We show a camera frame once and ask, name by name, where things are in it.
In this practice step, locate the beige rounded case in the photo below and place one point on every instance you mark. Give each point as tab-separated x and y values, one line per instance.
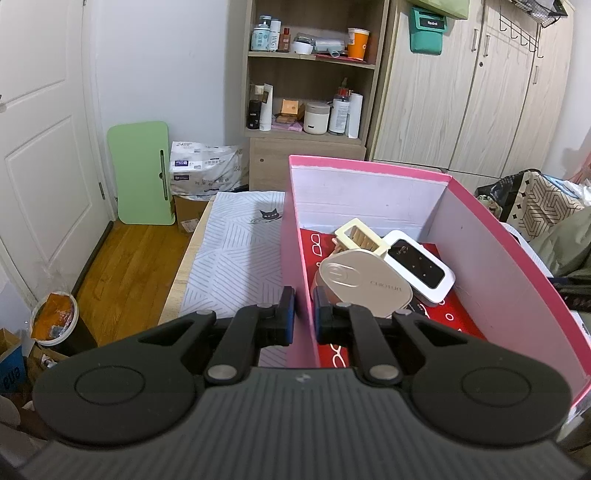
360	277

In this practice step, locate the white black wifi router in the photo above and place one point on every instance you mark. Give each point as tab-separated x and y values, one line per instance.
431	279

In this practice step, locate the red printed glasses cloth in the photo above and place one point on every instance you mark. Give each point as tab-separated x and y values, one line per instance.
318	246

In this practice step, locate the orange paper cup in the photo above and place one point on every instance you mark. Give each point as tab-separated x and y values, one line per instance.
358	42

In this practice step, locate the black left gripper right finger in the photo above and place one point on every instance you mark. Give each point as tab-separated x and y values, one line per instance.
464	387

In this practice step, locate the white room door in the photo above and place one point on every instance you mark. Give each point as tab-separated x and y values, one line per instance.
53	204

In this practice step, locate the white patterned table cloth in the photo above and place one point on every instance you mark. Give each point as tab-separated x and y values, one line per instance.
238	265

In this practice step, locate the wooden shelf cabinet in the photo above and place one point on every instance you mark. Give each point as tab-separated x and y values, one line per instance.
310	78

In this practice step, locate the white plastic package bag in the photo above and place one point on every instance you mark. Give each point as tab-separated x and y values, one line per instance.
200	171

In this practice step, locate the teal hanging pouch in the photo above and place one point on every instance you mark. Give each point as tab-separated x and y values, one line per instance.
427	30

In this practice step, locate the white tall bottle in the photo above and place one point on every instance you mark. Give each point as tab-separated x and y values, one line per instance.
355	115

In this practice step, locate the green folding table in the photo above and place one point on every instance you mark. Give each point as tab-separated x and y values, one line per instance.
140	157

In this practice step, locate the cream hair claw clip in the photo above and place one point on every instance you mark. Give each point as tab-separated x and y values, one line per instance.
356	235

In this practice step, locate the white jar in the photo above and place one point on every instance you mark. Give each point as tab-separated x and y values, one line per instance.
316	118

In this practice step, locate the pink cardboard box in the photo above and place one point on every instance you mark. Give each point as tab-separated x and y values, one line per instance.
503	290

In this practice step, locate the light wood wardrobe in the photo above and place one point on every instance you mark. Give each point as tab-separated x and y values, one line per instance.
487	106

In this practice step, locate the trash bin with bag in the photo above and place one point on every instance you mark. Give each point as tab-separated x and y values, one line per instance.
56	325

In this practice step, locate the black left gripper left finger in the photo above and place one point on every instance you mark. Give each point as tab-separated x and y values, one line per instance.
137	388

